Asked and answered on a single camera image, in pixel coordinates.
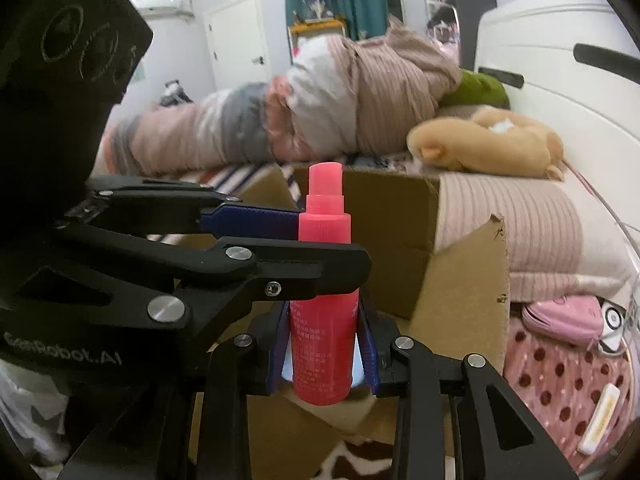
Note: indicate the pink polka dot cloth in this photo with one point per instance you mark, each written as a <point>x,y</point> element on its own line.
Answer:
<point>561,385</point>

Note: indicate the striped fleece blanket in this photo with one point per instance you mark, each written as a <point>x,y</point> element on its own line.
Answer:
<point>239,180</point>

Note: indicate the yellow shelf with figurine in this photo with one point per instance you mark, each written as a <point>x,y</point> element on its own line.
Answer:
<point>317,18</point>

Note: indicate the white air conditioner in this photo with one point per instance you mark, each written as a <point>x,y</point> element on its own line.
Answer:
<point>158,11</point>

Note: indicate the white bed headboard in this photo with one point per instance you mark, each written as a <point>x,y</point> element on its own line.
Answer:
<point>553,51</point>

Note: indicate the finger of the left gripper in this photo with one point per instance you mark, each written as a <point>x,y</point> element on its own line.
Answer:
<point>303,270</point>
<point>260,222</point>

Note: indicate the pink pouch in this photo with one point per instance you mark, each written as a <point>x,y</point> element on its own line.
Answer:
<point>572,319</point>

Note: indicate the brown cardboard box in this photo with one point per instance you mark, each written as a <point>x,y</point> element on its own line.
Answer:
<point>454,301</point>

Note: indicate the tan plush toy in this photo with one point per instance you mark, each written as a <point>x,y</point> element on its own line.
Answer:
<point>492,141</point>

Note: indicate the white cream stick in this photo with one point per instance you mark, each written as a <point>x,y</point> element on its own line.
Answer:
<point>599,421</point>

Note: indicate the pink ribbed pillow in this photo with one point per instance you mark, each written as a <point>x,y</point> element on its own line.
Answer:
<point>560,240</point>

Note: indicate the white door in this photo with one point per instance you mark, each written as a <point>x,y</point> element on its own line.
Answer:
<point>237,44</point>

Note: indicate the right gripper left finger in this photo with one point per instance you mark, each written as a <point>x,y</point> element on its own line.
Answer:
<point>248,364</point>

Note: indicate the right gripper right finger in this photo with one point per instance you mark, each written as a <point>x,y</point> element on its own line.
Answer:
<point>495,435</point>

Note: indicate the rolled pink grey quilt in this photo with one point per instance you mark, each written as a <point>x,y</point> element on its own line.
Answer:
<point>339,97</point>

